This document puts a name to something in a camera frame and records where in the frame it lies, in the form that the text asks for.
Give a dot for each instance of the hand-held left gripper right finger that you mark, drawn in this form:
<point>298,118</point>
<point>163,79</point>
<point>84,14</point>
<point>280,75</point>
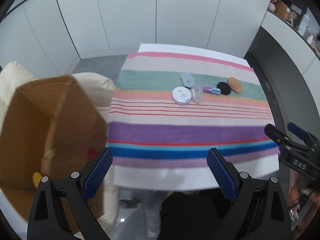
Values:
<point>222,177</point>

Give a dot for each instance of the tan makeup puff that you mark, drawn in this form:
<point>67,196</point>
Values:
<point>235,84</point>

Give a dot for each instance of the person's right hand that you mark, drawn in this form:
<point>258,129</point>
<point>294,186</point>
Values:
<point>293,197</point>

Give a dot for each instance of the striped colourful cloth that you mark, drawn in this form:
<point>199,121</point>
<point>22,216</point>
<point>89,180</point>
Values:
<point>175,132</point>

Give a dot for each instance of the black makeup puff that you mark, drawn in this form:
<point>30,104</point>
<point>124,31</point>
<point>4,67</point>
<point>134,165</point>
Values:
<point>223,88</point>

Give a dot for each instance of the brown cardboard box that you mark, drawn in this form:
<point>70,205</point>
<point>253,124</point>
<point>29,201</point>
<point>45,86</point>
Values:
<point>30,130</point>

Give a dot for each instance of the tall white bottle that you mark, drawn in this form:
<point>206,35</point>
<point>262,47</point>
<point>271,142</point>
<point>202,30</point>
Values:
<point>303,23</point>

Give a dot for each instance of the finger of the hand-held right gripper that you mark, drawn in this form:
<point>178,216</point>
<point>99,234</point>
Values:
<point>296,130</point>
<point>277,135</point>

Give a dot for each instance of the pink plush toy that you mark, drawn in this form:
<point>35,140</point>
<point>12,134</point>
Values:
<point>272,5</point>

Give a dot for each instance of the white paw ornament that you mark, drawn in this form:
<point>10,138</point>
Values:
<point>292,16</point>

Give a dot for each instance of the wall socket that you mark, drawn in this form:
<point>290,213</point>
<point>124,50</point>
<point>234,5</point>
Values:
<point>268,86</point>

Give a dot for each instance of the small clear plastic case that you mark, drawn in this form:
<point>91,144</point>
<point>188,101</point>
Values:
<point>197,93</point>

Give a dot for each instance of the white low cabinet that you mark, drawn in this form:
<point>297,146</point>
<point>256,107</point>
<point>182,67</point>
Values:
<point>287,42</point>

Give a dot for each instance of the small white jar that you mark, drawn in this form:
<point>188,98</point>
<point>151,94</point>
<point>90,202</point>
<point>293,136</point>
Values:
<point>310,38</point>

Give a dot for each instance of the white tall cabinet doors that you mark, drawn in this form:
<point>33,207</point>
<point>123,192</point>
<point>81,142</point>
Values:
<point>150,12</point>

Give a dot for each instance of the blue-grey oval case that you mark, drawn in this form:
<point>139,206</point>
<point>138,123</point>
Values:
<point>187,79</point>

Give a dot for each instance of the small purple tube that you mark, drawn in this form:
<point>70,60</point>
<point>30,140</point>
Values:
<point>212,90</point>

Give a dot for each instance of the brown box on shelf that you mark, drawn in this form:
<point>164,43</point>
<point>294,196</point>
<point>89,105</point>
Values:
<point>281,7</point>

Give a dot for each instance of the cream padded chair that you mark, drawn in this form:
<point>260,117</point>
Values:
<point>100,90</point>

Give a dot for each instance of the white round compact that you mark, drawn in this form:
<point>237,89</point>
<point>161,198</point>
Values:
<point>181,95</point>

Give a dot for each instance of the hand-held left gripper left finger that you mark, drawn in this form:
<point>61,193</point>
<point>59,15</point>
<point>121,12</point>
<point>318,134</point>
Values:
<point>97,175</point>

